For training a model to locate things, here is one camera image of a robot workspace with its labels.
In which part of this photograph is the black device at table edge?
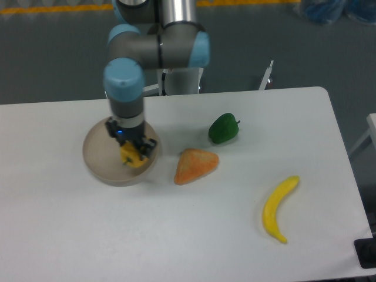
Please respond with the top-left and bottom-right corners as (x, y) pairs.
(354, 237), (375, 269)

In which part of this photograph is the blue plastic bag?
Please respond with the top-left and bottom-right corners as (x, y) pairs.
(298, 0), (375, 25)

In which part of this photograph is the green bell pepper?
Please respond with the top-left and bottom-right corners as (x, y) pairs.
(208, 113), (240, 144)

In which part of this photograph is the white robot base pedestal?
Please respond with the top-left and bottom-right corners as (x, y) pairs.
(157, 68), (204, 96)

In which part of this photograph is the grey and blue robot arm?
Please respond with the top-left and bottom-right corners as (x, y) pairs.
(103, 1), (210, 166)

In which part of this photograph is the orange triangular sandwich toy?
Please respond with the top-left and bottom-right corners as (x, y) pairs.
(174, 148), (220, 185)

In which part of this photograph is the yellow bell pepper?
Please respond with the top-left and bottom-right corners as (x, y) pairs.
(120, 142), (149, 168)

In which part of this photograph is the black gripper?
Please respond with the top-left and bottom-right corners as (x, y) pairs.
(105, 117), (157, 160)

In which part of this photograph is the white pedestal foot bracket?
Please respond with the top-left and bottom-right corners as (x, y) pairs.
(258, 60), (274, 90)

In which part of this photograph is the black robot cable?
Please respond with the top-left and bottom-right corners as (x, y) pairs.
(160, 69), (169, 96)

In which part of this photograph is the beige round plate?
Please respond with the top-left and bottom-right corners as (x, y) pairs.
(82, 118), (160, 187)

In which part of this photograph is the yellow banana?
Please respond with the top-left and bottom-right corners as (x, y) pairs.
(261, 176), (300, 244)

